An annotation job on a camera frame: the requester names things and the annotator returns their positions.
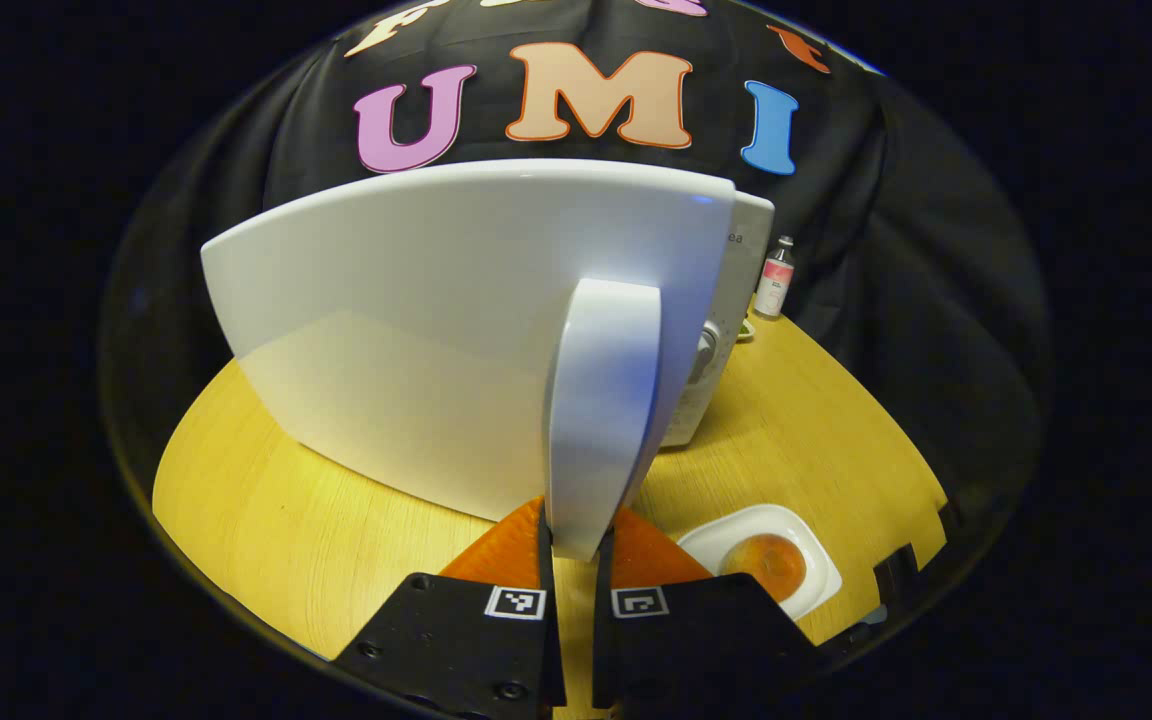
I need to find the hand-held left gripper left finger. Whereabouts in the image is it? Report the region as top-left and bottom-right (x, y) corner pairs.
(331, 497), (567, 720)

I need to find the white microwave oven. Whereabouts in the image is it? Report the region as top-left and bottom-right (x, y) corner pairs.
(200, 158), (777, 563)

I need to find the white square plate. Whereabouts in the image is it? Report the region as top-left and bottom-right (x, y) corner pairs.
(676, 503), (844, 618)

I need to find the small pink label bottle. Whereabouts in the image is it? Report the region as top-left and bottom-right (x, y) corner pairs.
(754, 235), (797, 321)

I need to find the black backdrop cloth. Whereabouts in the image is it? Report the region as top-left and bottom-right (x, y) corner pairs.
(101, 0), (1052, 521)

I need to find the round orange bun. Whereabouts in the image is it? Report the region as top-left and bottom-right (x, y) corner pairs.
(721, 533), (807, 603)

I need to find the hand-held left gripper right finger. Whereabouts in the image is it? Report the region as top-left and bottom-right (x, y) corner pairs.
(591, 505), (822, 716)

